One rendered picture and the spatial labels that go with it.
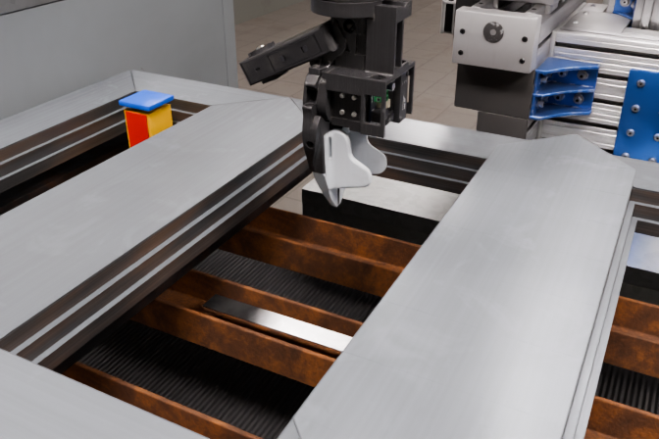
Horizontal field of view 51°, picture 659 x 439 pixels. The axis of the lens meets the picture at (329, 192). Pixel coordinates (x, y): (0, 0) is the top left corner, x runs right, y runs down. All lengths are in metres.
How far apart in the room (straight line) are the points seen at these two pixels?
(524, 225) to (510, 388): 0.26
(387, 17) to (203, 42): 0.99
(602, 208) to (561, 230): 0.08
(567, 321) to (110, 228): 0.48
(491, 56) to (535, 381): 0.72
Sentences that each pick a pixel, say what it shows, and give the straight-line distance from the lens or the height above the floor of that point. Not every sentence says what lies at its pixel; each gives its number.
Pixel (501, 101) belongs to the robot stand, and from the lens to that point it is 1.25.
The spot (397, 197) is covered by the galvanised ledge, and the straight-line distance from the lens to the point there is 1.23.
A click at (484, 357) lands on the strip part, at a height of 0.87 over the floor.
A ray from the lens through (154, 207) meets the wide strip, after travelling 0.82.
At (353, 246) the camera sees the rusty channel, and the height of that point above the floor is 0.70.
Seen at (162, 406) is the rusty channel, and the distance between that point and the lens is 0.78.
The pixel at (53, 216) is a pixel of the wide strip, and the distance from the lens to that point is 0.84.
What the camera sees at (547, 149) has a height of 0.87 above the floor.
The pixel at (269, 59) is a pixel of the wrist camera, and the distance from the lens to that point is 0.66.
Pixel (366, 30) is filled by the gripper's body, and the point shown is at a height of 1.10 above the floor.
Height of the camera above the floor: 1.25
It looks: 27 degrees down
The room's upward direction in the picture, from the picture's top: straight up
